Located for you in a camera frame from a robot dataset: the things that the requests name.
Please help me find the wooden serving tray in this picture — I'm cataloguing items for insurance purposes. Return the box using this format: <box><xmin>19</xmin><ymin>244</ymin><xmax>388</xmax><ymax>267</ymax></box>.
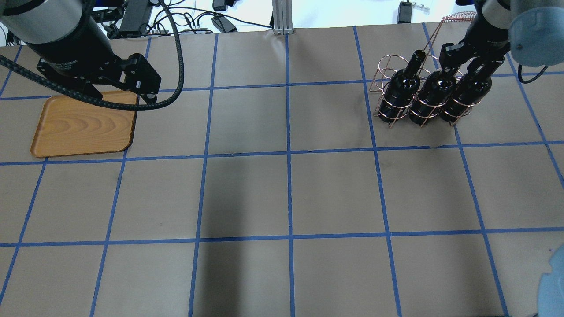
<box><xmin>30</xmin><ymin>96</ymin><xmax>137</xmax><ymax>158</ymax></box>

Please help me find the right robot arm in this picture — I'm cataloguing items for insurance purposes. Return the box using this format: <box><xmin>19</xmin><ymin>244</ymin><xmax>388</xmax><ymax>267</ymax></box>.
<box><xmin>439</xmin><ymin>0</ymin><xmax>564</xmax><ymax>70</ymax></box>

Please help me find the copper wire bottle basket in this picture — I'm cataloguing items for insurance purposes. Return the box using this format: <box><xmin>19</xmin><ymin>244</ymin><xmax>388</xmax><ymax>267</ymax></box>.
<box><xmin>369</xmin><ymin>11</ymin><xmax>477</xmax><ymax>128</ymax></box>

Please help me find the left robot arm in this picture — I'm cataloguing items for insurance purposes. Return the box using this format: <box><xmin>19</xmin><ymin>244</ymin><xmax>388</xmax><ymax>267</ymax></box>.
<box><xmin>1</xmin><ymin>0</ymin><xmax>161</xmax><ymax>109</ymax></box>

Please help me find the aluminium frame post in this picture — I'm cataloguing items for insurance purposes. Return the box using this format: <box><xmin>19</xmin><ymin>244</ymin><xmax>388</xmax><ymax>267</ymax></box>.
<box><xmin>272</xmin><ymin>0</ymin><xmax>294</xmax><ymax>35</ymax></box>

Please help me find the dark wine bottle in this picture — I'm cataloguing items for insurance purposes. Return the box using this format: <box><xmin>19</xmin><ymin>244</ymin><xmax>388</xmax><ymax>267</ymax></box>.
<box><xmin>409</xmin><ymin>67</ymin><xmax>459</xmax><ymax>126</ymax></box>
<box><xmin>377</xmin><ymin>50</ymin><xmax>427</xmax><ymax>126</ymax></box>
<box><xmin>439</xmin><ymin>58</ymin><xmax>504</xmax><ymax>125</ymax></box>

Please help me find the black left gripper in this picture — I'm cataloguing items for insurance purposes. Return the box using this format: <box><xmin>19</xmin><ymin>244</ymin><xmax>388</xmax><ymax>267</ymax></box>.
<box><xmin>37</xmin><ymin>53</ymin><xmax>161</xmax><ymax>106</ymax></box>

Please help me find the braided black cable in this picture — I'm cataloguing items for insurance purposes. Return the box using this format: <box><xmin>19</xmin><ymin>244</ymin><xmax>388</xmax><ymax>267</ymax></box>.
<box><xmin>0</xmin><ymin>0</ymin><xmax>184</xmax><ymax>111</ymax></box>

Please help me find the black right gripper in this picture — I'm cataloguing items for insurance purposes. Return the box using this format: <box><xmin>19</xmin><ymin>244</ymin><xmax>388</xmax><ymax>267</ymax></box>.
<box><xmin>439</xmin><ymin>37</ymin><xmax>510</xmax><ymax>72</ymax></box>

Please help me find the black power adapter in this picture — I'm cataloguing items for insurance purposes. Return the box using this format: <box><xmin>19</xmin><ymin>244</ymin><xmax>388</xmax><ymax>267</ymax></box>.
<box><xmin>119</xmin><ymin>0</ymin><xmax>153</xmax><ymax>37</ymax></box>

